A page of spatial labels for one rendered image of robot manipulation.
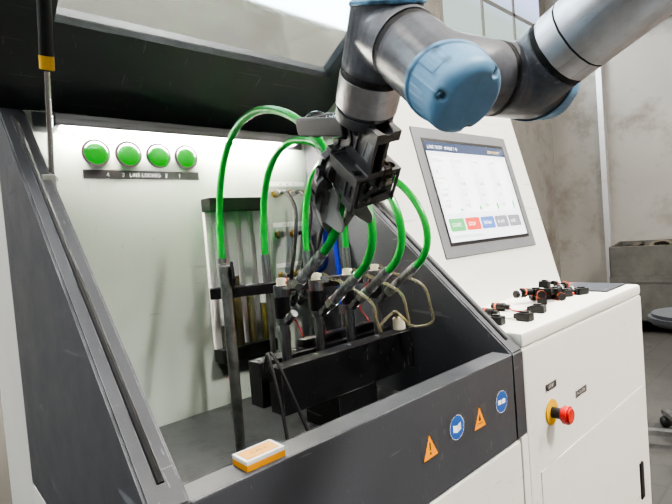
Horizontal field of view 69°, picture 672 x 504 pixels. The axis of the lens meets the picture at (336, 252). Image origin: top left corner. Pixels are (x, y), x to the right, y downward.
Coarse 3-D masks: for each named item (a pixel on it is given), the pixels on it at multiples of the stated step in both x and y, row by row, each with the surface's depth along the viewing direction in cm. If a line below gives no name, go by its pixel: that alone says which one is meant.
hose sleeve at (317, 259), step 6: (318, 252) 75; (312, 258) 77; (318, 258) 76; (324, 258) 76; (306, 264) 78; (312, 264) 77; (318, 264) 77; (306, 270) 78; (312, 270) 78; (300, 276) 79; (306, 276) 79; (300, 282) 80
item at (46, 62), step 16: (48, 0) 64; (48, 16) 65; (48, 32) 66; (48, 48) 66; (48, 64) 67; (48, 80) 68; (48, 96) 69; (48, 112) 70; (48, 128) 71; (48, 144) 72; (48, 160) 73; (48, 176) 73
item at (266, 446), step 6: (264, 444) 55; (270, 444) 55; (276, 444) 55; (246, 450) 54; (252, 450) 54; (258, 450) 54; (264, 450) 54; (246, 456) 52; (252, 456) 52; (270, 456) 53; (276, 456) 54; (282, 456) 54; (234, 462) 53; (258, 462) 52; (264, 462) 53; (240, 468) 52; (246, 468) 51; (252, 468) 52
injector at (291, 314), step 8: (280, 288) 84; (280, 296) 85; (288, 296) 86; (280, 304) 85; (288, 304) 85; (280, 312) 85; (288, 312) 85; (296, 312) 84; (280, 320) 85; (288, 320) 84; (280, 328) 86; (288, 328) 86; (280, 336) 86; (288, 336) 85; (288, 344) 86; (288, 352) 86
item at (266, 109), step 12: (264, 108) 83; (276, 108) 81; (240, 120) 89; (228, 144) 94; (324, 144) 73; (228, 156) 96; (216, 192) 98; (216, 204) 99; (216, 216) 99; (216, 228) 100; (324, 252) 75
